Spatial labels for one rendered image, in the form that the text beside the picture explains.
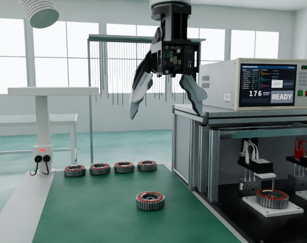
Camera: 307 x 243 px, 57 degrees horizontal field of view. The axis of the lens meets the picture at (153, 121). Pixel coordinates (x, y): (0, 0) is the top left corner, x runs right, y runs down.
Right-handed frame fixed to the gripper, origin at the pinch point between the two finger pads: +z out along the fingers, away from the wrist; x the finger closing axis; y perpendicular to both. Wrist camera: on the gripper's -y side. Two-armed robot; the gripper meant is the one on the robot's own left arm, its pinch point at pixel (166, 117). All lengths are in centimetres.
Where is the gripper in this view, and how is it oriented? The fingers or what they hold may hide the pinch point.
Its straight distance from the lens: 56.0
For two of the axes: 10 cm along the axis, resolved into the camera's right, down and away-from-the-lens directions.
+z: 0.0, 9.9, 1.3
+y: 3.1, 1.2, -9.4
